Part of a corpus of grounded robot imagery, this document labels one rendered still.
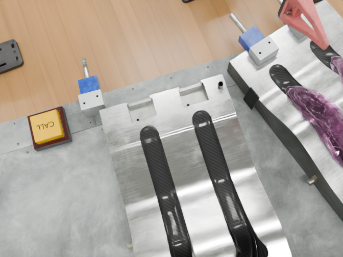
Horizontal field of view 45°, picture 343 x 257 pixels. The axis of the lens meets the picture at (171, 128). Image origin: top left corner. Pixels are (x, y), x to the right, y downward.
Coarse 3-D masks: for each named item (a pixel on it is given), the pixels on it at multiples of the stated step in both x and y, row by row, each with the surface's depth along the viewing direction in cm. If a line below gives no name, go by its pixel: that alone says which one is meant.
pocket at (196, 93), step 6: (198, 84) 86; (180, 90) 85; (186, 90) 86; (192, 90) 87; (198, 90) 87; (204, 90) 86; (180, 96) 86; (186, 96) 86; (192, 96) 86; (198, 96) 86; (204, 96) 86; (186, 102) 86; (192, 102) 86; (198, 102) 86
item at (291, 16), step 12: (288, 0) 51; (300, 0) 50; (312, 0) 50; (288, 12) 54; (300, 12) 54; (312, 12) 50; (288, 24) 55; (300, 24) 54; (312, 24) 51; (312, 36) 53; (324, 36) 51; (324, 48) 52
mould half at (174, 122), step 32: (160, 96) 84; (224, 96) 83; (128, 128) 82; (160, 128) 82; (192, 128) 82; (224, 128) 82; (128, 160) 81; (192, 160) 81; (128, 192) 80; (192, 192) 79; (256, 192) 77; (160, 224) 76; (192, 224) 75; (224, 224) 74; (256, 224) 73; (160, 256) 72; (224, 256) 71; (288, 256) 71
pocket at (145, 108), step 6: (138, 102) 85; (144, 102) 85; (150, 102) 86; (132, 108) 86; (138, 108) 86; (144, 108) 86; (150, 108) 86; (132, 114) 86; (138, 114) 86; (144, 114) 86; (150, 114) 86; (156, 114) 86; (132, 120) 86; (138, 120) 86
